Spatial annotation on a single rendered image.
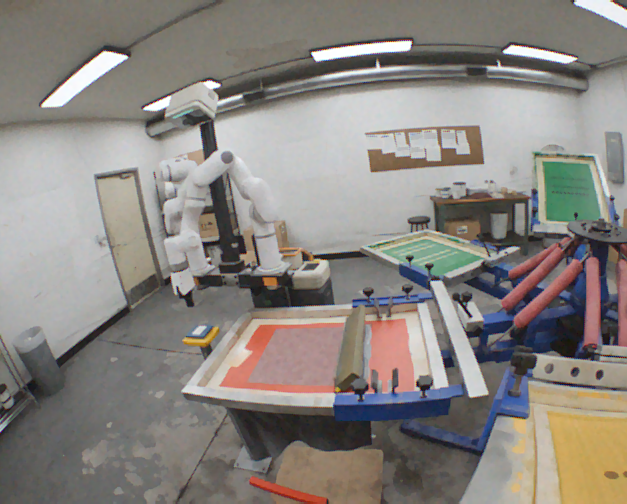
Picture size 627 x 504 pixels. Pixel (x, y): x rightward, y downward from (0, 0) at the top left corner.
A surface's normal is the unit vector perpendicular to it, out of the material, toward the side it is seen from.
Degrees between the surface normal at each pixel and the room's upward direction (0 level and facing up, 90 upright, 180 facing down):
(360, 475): 0
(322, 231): 90
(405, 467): 0
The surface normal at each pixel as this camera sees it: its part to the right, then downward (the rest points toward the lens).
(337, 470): -0.15, -0.95
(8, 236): 0.97, -0.09
